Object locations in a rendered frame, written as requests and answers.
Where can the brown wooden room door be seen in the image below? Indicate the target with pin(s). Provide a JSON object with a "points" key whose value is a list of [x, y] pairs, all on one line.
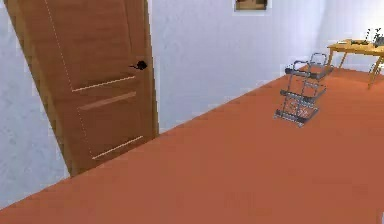
{"points": [[96, 83]]}

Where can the light wooden table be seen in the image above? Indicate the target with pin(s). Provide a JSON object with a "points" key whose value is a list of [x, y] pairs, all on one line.
{"points": [[358, 49]]}

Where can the dark flat object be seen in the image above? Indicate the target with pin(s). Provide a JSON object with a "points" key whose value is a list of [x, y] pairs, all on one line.
{"points": [[359, 42]]}

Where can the framed wall picture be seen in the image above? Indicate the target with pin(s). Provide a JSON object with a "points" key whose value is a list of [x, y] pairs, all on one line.
{"points": [[250, 4]]}

